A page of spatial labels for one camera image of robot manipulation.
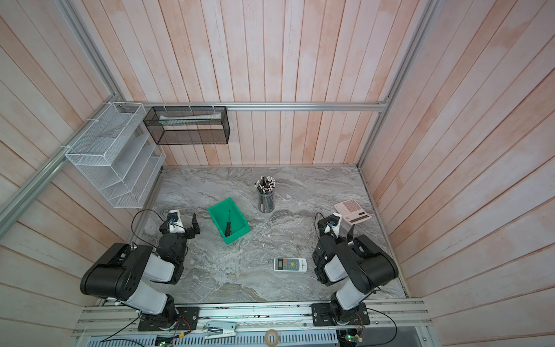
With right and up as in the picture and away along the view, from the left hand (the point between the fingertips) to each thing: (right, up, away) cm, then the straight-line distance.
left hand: (186, 217), depth 90 cm
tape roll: (+36, -36, -18) cm, 54 cm away
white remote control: (+44, -18, -6) cm, 48 cm away
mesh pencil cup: (+34, +13, -2) cm, 36 cm away
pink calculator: (+74, +1, +9) cm, 75 cm away
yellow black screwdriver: (+17, -5, +5) cm, 19 cm away
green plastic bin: (+12, -1, +8) cm, 15 cm away
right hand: (+66, 0, -4) cm, 66 cm away
